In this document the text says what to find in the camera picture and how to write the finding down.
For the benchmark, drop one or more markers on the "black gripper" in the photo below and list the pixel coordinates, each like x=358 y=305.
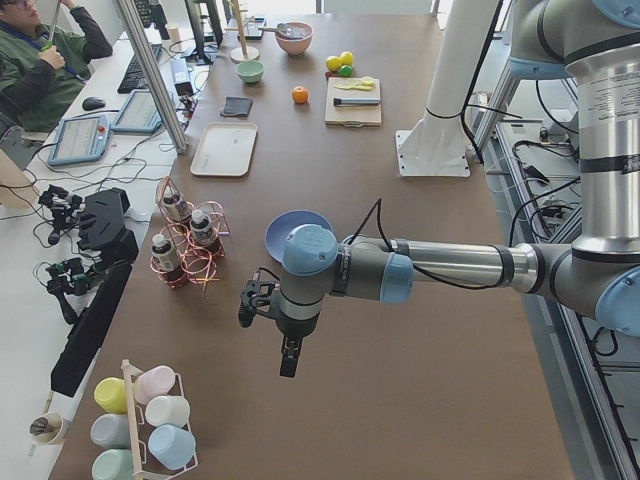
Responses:
x=291 y=326

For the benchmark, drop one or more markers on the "blue plate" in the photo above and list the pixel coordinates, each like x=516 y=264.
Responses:
x=280 y=227

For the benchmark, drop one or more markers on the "orange mandarin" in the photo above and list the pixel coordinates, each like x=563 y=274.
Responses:
x=300 y=95

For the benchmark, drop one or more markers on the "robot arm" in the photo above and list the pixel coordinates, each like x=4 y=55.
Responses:
x=596 y=275

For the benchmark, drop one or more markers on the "pink cup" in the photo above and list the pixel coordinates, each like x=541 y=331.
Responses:
x=155 y=382

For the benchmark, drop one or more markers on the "tea bottle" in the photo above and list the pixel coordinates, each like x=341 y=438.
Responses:
x=167 y=262
x=177 y=209
x=205 y=232

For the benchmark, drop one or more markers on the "white cup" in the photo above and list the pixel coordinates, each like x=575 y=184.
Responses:
x=167 y=409

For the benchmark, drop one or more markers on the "light blue cup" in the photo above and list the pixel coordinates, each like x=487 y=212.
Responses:
x=173 y=447

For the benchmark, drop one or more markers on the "yellow cup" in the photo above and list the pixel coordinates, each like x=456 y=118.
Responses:
x=110 y=395

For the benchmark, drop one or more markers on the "grey cup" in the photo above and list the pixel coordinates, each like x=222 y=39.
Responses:
x=111 y=431

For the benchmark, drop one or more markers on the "cream rabbit tray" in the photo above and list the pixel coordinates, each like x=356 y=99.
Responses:
x=224 y=150

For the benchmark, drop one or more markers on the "mint green cup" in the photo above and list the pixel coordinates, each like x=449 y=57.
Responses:
x=113 y=464

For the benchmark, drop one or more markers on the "black device on desk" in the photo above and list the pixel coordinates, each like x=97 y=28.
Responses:
x=89 y=296

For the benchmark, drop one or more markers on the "wooden cutting board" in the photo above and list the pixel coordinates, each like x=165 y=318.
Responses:
x=352 y=116

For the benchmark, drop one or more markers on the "grey folded cloth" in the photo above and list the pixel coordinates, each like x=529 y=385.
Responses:
x=236 y=106

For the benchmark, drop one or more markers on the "steel muddler black tip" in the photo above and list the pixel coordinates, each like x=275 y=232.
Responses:
x=354 y=102

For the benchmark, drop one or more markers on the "green bowl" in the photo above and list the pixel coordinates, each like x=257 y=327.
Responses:
x=250 y=71

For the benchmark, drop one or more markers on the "teach pendant far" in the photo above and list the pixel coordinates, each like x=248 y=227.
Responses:
x=138 y=115

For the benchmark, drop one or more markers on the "teach pendant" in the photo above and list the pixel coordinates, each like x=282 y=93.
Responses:
x=138 y=115
x=80 y=140

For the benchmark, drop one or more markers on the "green lime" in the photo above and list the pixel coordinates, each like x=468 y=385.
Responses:
x=345 y=71

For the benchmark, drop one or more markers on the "yellow lemon lower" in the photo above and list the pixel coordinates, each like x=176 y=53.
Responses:
x=333 y=63

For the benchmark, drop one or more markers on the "yellow lemon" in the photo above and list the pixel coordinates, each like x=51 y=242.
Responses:
x=333 y=63
x=347 y=58

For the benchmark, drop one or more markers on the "yellow lemon upper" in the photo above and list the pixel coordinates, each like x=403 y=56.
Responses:
x=347 y=58

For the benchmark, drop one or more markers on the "teach pendant near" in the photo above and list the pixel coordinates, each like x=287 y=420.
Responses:
x=80 y=140

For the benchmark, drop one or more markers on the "wooden cup stand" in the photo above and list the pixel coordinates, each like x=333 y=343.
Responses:
x=244 y=52

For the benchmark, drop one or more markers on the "pink bowl with ice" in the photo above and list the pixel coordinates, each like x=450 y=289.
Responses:
x=296 y=46

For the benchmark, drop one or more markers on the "black keyboard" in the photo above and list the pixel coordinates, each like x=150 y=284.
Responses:
x=134 y=77

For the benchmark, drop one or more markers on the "black computer mouse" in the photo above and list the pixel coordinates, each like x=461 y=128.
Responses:
x=93 y=103

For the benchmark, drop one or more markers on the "metal ice scoop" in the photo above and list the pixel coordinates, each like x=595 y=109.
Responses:
x=287 y=30

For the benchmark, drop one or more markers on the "seated person green jacket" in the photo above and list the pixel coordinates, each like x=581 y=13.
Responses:
x=44 y=68

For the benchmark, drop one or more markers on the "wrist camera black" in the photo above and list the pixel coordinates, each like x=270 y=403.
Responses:
x=257 y=296

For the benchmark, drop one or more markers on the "copper wire bottle rack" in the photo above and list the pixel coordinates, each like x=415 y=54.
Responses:
x=199 y=264

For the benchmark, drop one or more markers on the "white wire cup rack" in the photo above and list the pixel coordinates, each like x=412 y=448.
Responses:
x=145 y=466

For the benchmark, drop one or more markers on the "aluminium frame post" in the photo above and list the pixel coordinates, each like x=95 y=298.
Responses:
x=127 y=13

